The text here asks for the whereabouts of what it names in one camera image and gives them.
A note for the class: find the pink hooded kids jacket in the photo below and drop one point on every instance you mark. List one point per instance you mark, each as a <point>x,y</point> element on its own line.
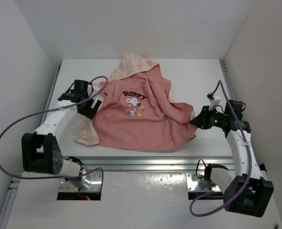
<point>136,111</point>

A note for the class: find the right metal arm base plate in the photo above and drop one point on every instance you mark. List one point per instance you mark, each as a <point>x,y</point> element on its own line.
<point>196,183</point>

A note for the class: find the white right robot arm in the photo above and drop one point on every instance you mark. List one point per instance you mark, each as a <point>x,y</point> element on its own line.
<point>247,192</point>

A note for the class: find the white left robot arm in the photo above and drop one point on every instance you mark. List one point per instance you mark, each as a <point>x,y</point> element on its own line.
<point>41,152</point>

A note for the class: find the left metal arm base plate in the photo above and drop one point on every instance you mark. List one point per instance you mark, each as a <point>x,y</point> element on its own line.
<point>90,183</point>

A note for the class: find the aluminium rail left side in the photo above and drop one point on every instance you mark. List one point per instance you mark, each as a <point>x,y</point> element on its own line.
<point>36,96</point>

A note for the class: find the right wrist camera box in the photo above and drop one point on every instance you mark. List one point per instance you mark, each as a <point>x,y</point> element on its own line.
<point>213,98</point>

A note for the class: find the aluminium rail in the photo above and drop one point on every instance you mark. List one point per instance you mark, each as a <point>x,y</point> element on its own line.
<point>36,96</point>
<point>228,85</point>

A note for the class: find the aluminium rail right side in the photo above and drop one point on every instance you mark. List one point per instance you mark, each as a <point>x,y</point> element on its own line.
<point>228,85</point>

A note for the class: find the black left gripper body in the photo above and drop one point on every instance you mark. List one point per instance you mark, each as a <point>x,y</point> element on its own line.
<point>87,110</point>

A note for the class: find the aluminium rail front table edge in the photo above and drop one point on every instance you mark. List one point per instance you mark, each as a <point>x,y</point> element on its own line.
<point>143,163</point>

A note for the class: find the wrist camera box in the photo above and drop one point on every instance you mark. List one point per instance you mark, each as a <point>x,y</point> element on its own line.
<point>95,89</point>
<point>213,98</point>

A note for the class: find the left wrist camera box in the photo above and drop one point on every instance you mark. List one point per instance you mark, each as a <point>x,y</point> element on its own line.
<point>95,89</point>

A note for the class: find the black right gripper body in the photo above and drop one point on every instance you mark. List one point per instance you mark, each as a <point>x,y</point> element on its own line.
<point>216,118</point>

